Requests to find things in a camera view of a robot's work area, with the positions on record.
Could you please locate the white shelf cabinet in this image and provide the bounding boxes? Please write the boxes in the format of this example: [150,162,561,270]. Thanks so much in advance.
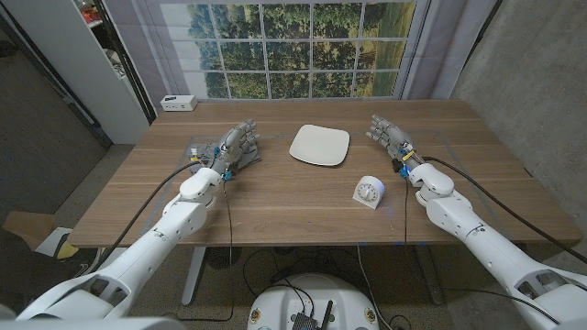
[0,0,153,146]

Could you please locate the white square paper plate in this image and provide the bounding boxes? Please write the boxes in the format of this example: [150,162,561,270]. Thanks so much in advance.
[288,124,351,168]

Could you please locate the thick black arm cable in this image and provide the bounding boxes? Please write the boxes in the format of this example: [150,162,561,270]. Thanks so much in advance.
[421,156,587,266]
[94,159,204,272]

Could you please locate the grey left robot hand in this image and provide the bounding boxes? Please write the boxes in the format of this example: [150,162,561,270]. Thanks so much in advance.
[211,118,261,179]

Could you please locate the thin black cable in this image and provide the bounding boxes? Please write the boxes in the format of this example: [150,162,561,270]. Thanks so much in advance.
[176,180,235,324]

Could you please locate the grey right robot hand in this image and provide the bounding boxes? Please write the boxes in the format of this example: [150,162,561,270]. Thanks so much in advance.
[365,114,426,179]

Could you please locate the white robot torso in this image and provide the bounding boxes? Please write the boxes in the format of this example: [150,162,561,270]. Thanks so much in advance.
[247,273,381,330]

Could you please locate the brown cardboard box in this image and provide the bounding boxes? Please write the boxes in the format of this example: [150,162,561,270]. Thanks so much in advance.
[1,210,57,251]

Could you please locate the printed window backdrop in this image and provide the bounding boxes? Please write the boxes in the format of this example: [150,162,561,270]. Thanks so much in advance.
[103,0,499,102]

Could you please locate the white kitchen timer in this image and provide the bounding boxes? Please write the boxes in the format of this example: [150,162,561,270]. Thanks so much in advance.
[351,175,386,211]

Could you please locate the white power strip box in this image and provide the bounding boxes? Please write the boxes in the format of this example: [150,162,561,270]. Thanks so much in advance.
[160,94,199,113]

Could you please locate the grey cloth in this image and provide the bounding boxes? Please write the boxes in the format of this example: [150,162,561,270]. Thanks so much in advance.
[185,141,262,174]

